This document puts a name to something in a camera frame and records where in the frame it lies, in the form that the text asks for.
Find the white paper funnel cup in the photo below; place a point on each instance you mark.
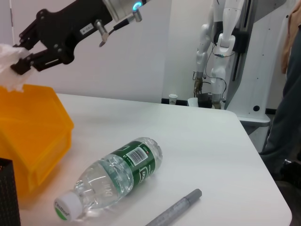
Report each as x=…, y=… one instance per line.
x=192, y=101

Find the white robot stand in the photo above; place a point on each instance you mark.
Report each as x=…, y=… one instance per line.
x=258, y=70

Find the white paper ball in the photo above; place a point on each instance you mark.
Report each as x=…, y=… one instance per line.
x=9, y=68

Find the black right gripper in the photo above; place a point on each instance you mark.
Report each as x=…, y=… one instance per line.
x=70, y=26

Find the white humanoid robot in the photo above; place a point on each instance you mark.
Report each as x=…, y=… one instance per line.
x=225, y=23

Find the black box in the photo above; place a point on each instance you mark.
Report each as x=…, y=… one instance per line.
x=205, y=100

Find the clear green-label water bottle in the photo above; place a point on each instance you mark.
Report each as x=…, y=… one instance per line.
x=131, y=162

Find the yellow plastic bin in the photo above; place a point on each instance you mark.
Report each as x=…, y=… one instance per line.
x=28, y=131

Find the black mesh pen holder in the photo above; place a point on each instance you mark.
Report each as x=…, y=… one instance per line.
x=7, y=193

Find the person in dark trousers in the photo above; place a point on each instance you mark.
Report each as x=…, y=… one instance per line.
x=284, y=117

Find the grey marker pen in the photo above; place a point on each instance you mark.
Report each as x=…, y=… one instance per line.
x=176, y=207

